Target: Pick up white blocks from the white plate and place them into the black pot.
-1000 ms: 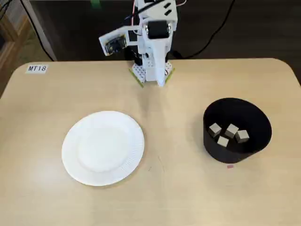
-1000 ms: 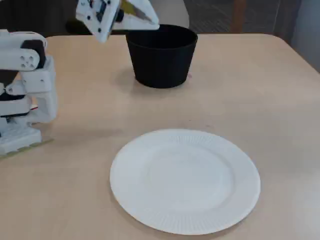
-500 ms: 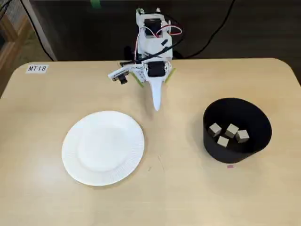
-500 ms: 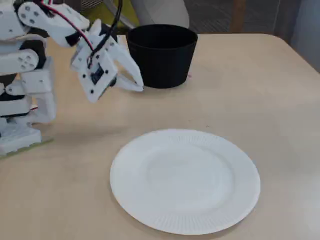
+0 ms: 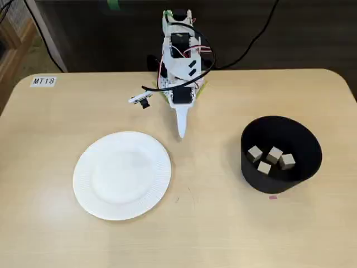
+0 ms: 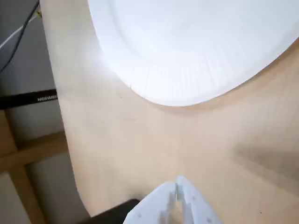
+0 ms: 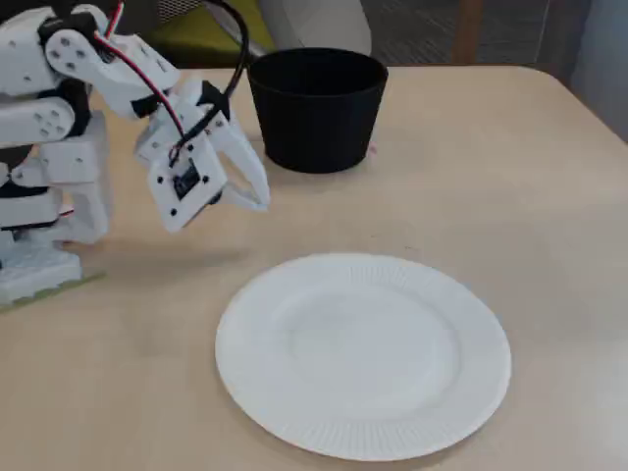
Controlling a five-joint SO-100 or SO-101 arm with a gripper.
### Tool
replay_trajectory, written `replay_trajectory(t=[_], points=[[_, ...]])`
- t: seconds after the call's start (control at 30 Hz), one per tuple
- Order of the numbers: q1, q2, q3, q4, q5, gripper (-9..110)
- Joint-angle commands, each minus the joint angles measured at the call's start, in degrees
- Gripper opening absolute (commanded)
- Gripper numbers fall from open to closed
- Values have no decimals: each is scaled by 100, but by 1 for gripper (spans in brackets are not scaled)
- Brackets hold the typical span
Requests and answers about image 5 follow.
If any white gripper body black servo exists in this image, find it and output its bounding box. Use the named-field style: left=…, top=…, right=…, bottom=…
left=165, top=83, right=202, bottom=110

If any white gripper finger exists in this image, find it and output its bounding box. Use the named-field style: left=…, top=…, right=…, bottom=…
left=175, top=107, right=190, bottom=139

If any white block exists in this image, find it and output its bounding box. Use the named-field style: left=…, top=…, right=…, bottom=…
left=279, top=153, right=296, bottom=170
left=257, top=161, right=272, bottom=176
left=247, top=145, right=264, bottom=162
left=266, top=146, right=284, bottom=165

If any white paper plate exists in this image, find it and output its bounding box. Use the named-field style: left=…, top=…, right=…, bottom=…
left=72, top=130, right=172, bottom=222

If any black pot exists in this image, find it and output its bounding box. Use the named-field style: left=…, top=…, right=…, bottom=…
left=240, top=115, right=324, bottom=195

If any white MT18 label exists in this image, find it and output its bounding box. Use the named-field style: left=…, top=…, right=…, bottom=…
left=30, top=76, right=56, bottom=88

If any wooden shelf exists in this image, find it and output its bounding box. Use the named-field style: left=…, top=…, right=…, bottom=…
left=0, top=16, right=37, bottom=112

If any green base plate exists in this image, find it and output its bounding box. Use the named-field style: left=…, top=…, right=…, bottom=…
left=195, top=80, right=209, bottom=99

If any red white servo wire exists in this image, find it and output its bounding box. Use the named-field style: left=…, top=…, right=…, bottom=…
left=155, top=46, right=213, bottom=84

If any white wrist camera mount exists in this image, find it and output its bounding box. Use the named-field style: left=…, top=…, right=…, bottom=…
left=128, top=93, right=153, bottom=111

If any black power cable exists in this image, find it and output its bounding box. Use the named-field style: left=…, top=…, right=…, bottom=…
left=206, top=0, right=280, bottom=70

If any gray metal post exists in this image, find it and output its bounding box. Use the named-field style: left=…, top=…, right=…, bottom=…
left=26, top=0, right=69, bottom=73

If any thin black cable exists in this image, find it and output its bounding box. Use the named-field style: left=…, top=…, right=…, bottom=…
left=23, top=0, right=64, bottom=73

